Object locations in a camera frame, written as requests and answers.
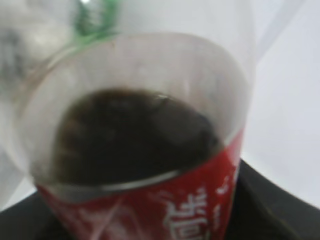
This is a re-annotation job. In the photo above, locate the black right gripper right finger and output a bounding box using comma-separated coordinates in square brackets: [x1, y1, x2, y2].
[224, 160, 320, 240]

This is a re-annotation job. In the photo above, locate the green soda bottle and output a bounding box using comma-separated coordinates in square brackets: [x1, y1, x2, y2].
[73, 0, 121, 38]

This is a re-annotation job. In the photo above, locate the cola bottle red label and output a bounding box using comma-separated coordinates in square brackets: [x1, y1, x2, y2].
[13, 33, 250, 240]

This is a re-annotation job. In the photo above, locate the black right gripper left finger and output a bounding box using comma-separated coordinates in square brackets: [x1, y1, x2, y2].
[0, 192, 65, 240]

